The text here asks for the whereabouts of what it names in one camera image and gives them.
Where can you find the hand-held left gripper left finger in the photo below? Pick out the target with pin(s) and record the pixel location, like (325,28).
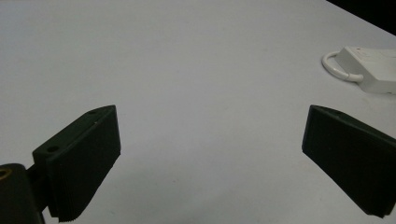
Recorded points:
(81,155)

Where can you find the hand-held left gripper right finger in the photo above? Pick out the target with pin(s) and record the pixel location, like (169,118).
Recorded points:
(348,149)

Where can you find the white power strip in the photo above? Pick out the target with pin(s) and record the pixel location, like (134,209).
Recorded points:
(372,69)

